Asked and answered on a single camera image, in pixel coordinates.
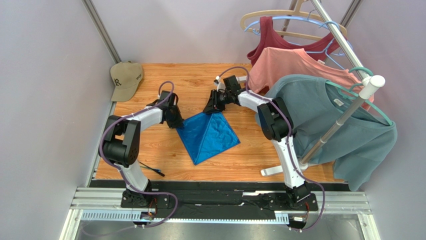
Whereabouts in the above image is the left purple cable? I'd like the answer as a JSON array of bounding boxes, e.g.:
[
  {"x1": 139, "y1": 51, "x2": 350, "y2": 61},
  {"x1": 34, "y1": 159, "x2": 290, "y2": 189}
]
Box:
[{"x1": 81, "y1": 80, "x2": 179, "y2": 234}]

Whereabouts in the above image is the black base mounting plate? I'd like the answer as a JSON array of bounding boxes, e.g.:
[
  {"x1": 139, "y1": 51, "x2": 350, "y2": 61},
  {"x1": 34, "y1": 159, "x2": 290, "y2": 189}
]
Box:
[{"x1": 89, "y1": 179, "x2": 320, "y2": 221}]

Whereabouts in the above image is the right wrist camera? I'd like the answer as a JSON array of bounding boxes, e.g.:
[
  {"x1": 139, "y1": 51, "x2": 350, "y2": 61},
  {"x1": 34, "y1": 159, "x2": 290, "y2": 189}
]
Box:
[{"x1": 213, "y1": 75, "x2": 247, "y2": 92}]

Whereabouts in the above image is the blue cloth napkin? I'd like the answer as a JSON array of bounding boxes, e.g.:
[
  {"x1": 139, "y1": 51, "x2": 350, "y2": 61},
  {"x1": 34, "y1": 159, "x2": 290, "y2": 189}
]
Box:
[{"x1": 176, "y1": 113, "x2": 241, "y2": 165}]

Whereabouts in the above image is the salmon pink t-shirt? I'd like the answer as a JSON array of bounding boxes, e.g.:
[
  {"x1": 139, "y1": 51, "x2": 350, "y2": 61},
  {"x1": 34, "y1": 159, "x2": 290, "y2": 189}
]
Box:
[{"x1": 248, "y1": 47, "x2": 361, "y2": 93}]

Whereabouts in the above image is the beige wooden hanger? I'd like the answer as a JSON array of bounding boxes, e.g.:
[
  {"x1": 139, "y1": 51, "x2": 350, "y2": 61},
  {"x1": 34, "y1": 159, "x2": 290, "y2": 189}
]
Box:
[{"x1": 239, "y1": 0, "x2": 328, "y2": 41}]

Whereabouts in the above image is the teal green hanger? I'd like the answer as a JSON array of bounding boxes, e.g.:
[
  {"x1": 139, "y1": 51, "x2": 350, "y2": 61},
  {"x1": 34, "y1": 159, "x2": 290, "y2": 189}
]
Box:
[{"x1": 325, "y1": 66, "x2": 394, "y2": 126}]

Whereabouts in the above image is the teal t-shirt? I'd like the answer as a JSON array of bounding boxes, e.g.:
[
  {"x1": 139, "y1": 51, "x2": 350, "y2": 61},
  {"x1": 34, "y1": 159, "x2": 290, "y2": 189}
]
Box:
[{"x1": 264, "y1": 74, "x2": 398, "y2": 191}]

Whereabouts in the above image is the beige baseball cap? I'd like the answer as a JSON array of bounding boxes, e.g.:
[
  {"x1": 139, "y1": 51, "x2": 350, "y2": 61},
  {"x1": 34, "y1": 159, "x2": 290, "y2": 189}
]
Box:
[{"x1": 110, "y1": 61, "x2": 144, "y2": 102}]

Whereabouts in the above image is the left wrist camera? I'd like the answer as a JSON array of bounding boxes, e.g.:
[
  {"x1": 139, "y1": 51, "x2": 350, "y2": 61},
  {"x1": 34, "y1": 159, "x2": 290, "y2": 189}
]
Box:
[{"x1": 157, "y1": 90, "x2": 179, "y2": 108}]

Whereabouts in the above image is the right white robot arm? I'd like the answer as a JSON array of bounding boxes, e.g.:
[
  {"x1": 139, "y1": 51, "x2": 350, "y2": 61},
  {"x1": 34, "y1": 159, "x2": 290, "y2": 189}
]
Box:
[{"x1": 203, "y1": 89, "x2": 311, "y2": 202}]

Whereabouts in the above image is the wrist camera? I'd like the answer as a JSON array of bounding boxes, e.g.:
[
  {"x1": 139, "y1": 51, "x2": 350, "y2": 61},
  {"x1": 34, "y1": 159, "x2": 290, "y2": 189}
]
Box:
[
  {"x1": 213, "y1": 75, "x2": 247, "y2": 92},
  {"x1": 157, "y1": 90, "x2": 179, "y2": 108}
]

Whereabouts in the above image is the aluminium frame rail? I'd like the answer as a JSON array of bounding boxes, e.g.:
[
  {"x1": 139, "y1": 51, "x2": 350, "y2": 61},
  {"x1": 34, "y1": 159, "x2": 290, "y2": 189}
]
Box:
[{"x1": 70, "y1": 187, "x2": 376, "y2": 231}]

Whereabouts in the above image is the metal clothes rack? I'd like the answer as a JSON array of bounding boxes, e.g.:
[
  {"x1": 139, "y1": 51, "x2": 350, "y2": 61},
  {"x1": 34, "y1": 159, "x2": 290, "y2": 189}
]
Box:
[{"x1": 233, "y1": 0, "x2": 386, "y2": 177}]

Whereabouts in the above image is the light blue hanger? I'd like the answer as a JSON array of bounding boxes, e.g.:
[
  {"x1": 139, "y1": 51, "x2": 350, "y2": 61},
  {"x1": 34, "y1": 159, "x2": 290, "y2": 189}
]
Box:
[{"x1": 242, "y1": 16, "x2": 355, "y2": 71}]

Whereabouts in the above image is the maroon tank top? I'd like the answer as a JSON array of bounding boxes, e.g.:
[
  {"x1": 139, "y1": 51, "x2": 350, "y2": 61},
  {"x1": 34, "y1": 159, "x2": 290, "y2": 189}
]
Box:
[{"x1": 246, "y1": 16, "x2": 340, "y2": 65}]

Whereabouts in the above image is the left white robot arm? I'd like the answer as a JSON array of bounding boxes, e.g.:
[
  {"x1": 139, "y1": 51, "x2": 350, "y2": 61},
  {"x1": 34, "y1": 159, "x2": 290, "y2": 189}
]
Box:
[{"x1": 98, "y1": 103, "x2": 184, "y2": 204}]

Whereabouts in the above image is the black fork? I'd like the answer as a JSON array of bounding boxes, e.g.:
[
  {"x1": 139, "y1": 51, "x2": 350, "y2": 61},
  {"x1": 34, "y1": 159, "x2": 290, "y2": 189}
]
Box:
[{"x1": 138, "y1": 161, "x2": 165, "y2": 177}]

